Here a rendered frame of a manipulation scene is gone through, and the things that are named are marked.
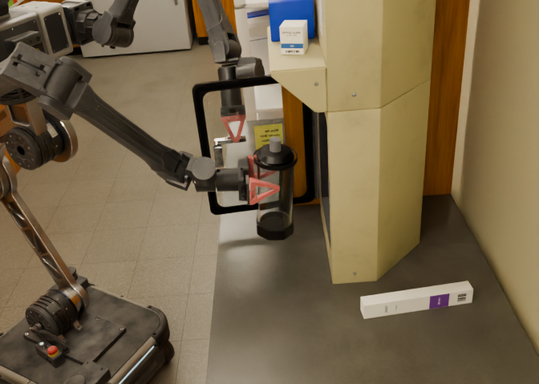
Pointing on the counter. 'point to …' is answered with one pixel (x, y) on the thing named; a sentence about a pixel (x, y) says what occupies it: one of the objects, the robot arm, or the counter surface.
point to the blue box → (290, 10)
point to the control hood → (301, 73)
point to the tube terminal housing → (374, 118)
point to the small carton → (293, 37)
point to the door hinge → (316, 155)
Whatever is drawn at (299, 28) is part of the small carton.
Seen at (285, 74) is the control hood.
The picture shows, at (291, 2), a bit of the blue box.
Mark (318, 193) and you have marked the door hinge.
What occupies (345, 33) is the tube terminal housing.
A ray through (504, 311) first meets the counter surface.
